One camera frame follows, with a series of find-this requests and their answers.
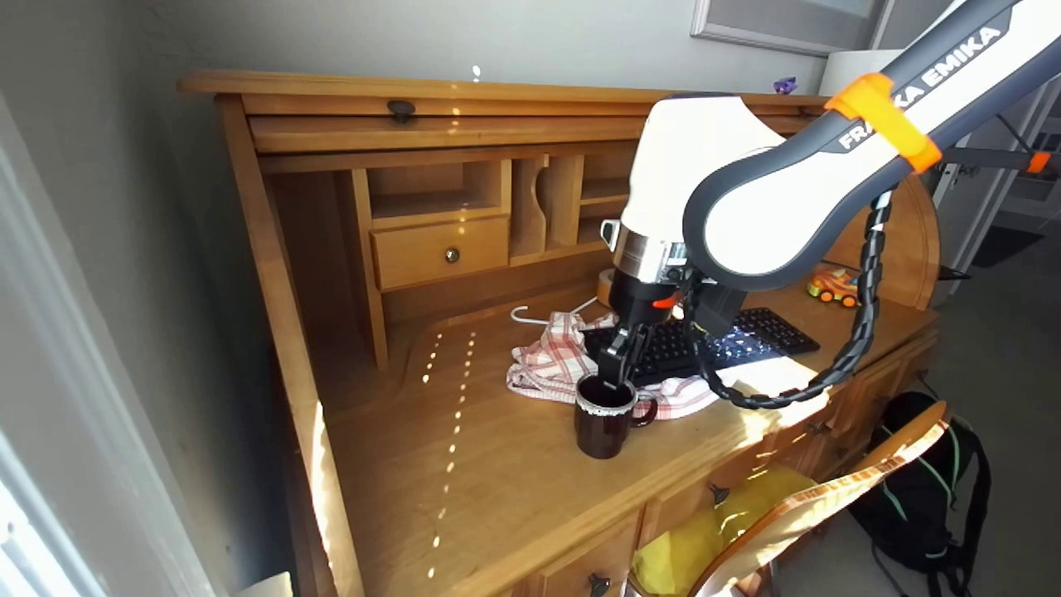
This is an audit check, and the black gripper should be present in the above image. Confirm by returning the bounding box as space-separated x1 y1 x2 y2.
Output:
596 271 686 389

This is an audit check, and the dark brown mug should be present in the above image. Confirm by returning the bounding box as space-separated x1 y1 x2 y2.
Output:
575 374 658 457

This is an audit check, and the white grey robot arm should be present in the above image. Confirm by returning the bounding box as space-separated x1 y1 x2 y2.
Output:
601 0 1061 389

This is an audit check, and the wooden roll-top desk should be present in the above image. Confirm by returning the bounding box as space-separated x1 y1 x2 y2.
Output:
186 72 938 597

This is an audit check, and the white plastic hanger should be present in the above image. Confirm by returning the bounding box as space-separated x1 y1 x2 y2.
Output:
507 297 618 328

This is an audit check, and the black keyboard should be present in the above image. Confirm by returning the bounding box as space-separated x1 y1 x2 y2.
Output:
633 308 820 383

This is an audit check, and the red white checkered cloth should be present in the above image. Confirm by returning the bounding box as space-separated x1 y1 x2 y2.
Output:
507 326 716 421

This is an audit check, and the orange toy car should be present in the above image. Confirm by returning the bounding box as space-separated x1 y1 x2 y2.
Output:
806 268 859 308

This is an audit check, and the small wooden drawer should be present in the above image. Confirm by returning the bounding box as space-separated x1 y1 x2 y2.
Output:
370 218 507 290

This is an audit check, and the yellow chair cushion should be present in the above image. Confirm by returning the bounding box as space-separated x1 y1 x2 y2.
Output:
625 467 813 597

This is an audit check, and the wooden chair back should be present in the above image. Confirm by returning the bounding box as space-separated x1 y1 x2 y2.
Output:
693 402 948 597

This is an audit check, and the black green backpack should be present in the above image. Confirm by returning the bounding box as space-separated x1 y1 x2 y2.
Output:
849 421 990 597

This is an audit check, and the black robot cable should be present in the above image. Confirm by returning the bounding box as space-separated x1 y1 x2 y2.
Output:
693 189 894 413

